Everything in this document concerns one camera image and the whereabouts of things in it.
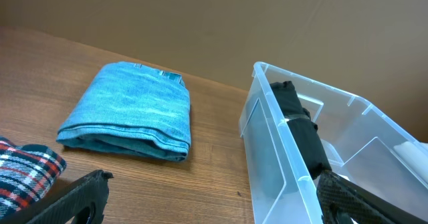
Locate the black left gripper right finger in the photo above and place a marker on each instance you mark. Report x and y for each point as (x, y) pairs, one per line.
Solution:
(343, 202)

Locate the folded blue denim jeans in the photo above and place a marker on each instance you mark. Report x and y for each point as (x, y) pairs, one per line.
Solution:
(132, 109)

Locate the clear plastic storage container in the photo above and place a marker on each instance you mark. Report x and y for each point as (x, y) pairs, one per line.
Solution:
(357, 137)

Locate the folded red plaid shirt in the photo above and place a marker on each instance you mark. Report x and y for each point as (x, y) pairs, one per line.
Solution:
(28, 172)

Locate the black garment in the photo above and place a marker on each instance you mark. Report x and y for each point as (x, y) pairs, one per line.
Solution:
(304, 131)

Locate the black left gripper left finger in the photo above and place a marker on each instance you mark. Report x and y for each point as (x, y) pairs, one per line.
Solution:
(81, 202)

